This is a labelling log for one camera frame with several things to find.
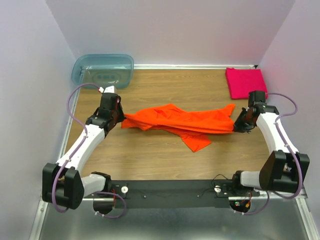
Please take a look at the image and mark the orange t shirt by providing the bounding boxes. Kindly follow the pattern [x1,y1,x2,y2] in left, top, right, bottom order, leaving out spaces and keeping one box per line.
[121,103,236,153]

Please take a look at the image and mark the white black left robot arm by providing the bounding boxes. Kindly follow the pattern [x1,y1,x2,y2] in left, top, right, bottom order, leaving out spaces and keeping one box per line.
[42,88,125,213]

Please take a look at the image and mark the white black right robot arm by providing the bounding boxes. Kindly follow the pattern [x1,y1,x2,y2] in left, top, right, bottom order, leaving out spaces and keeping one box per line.
[230,90,310,199]

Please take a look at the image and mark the folded pink t shirt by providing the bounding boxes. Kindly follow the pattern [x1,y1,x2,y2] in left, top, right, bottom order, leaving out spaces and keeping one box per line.
[225,68,268,100]

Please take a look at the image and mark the teal plastic basin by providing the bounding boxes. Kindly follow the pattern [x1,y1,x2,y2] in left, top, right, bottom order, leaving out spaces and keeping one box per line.
[71,54,134,89]

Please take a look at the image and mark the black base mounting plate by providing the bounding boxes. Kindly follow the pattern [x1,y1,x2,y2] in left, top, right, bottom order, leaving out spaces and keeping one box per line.
[92,179,266,216]

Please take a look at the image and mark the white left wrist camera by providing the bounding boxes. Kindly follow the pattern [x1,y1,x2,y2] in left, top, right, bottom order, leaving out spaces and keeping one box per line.
[98,85,117,94]

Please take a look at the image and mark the aluminium frame rail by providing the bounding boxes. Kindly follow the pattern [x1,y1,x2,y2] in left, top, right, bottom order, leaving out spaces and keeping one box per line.
[83,187,308,200]

